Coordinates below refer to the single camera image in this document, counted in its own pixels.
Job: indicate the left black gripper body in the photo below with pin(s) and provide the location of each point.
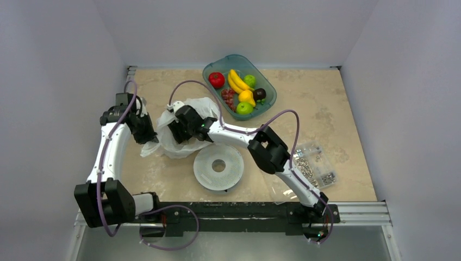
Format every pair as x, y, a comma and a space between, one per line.
144, 132

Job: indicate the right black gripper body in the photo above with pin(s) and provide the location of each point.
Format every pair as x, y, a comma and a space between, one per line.
178, 130

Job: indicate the white plastic bag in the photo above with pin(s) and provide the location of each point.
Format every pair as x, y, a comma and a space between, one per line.
167, 145

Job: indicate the red fake grape bunch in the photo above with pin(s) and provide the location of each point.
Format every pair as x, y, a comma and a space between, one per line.
228, 97

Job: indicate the red fake tomato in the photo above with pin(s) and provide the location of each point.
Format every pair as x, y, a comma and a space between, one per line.
217, 80

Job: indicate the green fake fruit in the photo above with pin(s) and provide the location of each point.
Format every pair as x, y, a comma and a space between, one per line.
244, 108

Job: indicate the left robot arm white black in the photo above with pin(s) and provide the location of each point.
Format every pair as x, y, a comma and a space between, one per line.
103, 199

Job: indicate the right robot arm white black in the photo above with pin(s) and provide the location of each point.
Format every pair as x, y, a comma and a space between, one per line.
270, 153

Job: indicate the yellow fake banana bunch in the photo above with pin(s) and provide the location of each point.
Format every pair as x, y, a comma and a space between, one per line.
236, 83

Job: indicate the yellow fake pear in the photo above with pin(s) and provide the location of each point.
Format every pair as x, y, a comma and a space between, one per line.
247, 96

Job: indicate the green fake lime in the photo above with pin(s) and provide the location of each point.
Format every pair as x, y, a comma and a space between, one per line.
250, 80

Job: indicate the dark purple fake plum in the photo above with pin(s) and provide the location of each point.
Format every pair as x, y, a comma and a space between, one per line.
259, 95

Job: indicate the teal plastic tray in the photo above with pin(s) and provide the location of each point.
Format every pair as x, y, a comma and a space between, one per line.
243, 67

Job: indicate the clear plastic screw box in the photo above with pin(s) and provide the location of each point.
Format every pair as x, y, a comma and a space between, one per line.
313, 163

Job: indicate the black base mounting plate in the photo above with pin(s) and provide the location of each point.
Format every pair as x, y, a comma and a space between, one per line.
290, 218

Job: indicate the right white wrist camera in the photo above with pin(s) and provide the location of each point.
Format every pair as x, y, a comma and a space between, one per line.
174, 107

